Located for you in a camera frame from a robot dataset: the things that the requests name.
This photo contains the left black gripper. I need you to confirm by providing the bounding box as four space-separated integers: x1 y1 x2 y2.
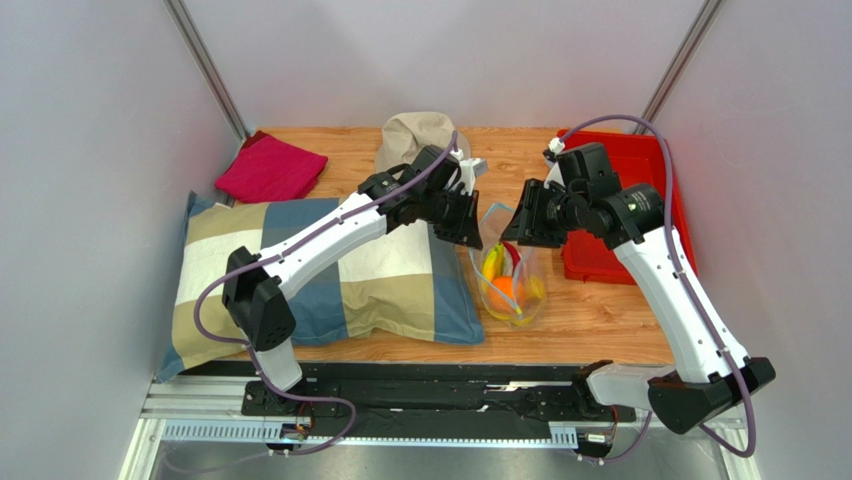
419 188 484 252

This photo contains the clear zip top bag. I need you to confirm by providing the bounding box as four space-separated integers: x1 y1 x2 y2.
467 203 547 328

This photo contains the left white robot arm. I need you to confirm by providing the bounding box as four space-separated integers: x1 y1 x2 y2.
217 145 488 398

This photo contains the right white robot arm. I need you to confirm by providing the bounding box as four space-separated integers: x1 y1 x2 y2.
501 139 776 434

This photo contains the fake red chili pepper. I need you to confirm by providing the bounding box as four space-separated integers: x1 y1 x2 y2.
501 241 522 276

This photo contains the fake banana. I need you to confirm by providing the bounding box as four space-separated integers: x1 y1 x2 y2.
481 242 505 282

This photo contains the fake orange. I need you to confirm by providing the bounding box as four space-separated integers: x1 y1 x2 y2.
486 276 527 314

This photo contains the plaid pillow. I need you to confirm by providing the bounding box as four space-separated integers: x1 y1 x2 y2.
154 193 485 383

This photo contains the beige bucket hat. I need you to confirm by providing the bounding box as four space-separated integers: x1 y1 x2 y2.
374 111 456 173

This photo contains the red plastic bin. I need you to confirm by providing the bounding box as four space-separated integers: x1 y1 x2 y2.
555 129 700 286

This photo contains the magenta folded cloth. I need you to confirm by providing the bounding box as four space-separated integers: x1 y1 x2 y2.
213 130 328 204

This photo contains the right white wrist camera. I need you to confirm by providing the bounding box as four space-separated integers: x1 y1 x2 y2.
543 137 565 188

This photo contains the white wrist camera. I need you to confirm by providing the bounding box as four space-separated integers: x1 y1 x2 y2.
543 137 565 188
447 149 489 196

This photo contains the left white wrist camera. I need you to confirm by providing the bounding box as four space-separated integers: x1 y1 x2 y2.
447 149 489 196

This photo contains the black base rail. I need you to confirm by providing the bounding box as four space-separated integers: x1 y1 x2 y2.
240 362 643 440

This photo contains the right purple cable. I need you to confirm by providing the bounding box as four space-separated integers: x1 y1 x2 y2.
557 114 759 459

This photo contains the purple cable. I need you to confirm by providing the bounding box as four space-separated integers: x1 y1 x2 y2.
192 130 462 457
557 114 759 459

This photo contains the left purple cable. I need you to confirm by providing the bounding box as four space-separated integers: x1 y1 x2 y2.
192 130 462 457

